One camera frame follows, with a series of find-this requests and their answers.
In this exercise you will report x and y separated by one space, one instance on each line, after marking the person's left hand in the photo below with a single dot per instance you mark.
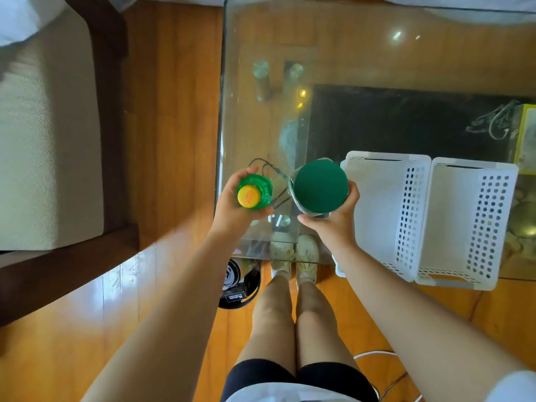
228 211

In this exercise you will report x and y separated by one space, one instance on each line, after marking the person's right hand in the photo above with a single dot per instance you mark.
337 228

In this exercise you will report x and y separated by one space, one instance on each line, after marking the person's left thumb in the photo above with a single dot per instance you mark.
258 213

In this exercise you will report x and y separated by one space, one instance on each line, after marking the person's right thumb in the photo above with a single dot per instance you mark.
313 221

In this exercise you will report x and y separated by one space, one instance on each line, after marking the green bottle with yellow cap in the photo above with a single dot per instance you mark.
254 192

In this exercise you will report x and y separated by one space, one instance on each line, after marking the clear jar with green lid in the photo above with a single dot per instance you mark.
320 186

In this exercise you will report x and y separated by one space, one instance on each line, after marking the person's left forearm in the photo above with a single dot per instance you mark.
167 326

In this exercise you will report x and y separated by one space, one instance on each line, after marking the person's right forearm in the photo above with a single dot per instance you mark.
414 322

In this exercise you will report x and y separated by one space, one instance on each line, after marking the metal table leg fitting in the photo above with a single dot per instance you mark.
281 221
295 71
261 79

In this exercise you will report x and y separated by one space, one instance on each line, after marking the person's right beige shoe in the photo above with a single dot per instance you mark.
308 255

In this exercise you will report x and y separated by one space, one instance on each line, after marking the person's beige shoe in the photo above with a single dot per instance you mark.
308 255
281 255

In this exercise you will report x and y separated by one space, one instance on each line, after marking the person's left beige shoe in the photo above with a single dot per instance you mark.
281 255

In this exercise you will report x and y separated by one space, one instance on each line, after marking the white perforated plastic basket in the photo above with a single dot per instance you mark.
377 205
448 221

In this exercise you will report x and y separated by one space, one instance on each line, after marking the black round device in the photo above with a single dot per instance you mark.
236 288

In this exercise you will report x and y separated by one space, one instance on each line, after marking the person's right leg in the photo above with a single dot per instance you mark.
318 326

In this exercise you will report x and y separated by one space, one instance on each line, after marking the person's leg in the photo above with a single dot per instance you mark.
318 326
272 322

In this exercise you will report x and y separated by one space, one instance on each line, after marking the person's left leg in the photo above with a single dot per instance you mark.
272 322

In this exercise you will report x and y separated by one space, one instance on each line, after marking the black board with chalk drawing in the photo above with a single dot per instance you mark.
402 121

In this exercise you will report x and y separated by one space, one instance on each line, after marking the black shorts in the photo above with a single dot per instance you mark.
259 374

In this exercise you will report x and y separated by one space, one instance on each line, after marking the pile of decorative stones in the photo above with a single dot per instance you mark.
523 221

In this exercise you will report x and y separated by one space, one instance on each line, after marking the yellow box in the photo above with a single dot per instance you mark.
526 138

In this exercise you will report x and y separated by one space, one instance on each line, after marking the white shirt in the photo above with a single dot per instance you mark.
513 387

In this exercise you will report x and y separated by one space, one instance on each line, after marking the white cloth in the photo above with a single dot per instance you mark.
25 16

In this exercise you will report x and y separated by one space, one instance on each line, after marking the beige armchair with dark frame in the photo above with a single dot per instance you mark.
46 154

